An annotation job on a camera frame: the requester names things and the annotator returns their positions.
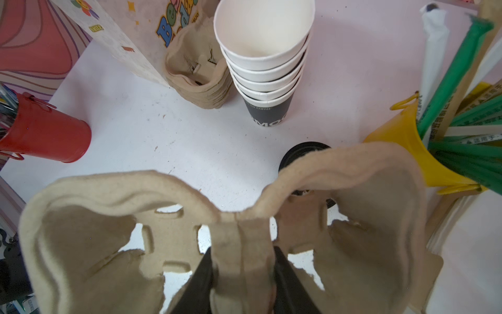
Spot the bundle of wrapped straws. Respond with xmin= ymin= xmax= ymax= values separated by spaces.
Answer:
xmin=415 ymin=0 xmax=502 ymax=197

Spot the cup of coloured pencils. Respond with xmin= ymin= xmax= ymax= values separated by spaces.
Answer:
xmin=1 ymin=84 xmax=92 ymax=163

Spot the yellow metal bucket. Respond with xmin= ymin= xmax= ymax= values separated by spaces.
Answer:
xmin=364 ymin=92 xmax=487 ymax=195

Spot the stack of black cup lids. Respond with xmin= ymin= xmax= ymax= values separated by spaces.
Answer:
xmin=278 ymin=141 xmax=336 ymax=209

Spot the stack of paper coffee cups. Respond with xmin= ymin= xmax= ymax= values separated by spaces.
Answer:
xmin=214 ymin=1 xmax=316 ymax=127

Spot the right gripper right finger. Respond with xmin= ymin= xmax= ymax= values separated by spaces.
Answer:
xmin=274 ymin=246 xmax=320 ymax=314

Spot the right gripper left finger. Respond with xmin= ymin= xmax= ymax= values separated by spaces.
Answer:
xmin=169 ymin=247 xmax=213 ymax=314

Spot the white paper takeout bag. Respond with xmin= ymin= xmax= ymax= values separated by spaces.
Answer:
xmin=54 ymin=0 xmax=218 ymax=86

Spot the single pulp cup carrier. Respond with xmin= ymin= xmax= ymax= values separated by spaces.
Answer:
xmin=18 ymin=142 xmax=426 ymax=313

